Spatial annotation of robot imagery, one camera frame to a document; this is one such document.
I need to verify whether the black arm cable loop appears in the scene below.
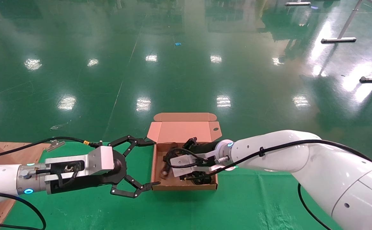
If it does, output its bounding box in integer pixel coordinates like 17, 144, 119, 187
297, 183, 333, 230
0, 192, 46, 230

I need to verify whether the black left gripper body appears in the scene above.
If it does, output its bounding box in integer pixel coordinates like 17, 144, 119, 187
47, 149, 128, 195

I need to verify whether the green table cloth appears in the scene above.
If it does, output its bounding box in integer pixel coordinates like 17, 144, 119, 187
1, 142, 343, 230

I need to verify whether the silver metal spring clip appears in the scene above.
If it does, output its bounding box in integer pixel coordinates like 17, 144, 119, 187
46, 140, 66, 152

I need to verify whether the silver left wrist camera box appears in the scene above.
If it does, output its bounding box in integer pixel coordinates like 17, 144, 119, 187
45, 146, 115, 176

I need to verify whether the white table leg frame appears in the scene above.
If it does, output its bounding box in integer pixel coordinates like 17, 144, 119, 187
321, 0, 364, 44

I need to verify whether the open brown cardboard box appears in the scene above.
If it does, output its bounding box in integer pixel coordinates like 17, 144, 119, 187
146, 112, 222, 191

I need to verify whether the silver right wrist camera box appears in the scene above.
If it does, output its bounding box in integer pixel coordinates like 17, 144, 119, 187
172, 149, 234, 178

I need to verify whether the black right arm cable loop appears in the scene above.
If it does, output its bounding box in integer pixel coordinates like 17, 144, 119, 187
297, 183, 333, 230

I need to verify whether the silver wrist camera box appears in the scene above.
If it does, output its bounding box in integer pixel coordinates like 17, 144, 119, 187
45, 146, 115, 176
172, 149, 234, 178

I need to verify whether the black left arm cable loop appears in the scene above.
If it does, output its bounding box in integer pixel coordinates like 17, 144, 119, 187
0, 192, 46, 230

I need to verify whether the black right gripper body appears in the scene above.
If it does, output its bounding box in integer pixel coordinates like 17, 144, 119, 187
191, 142, 220, 157

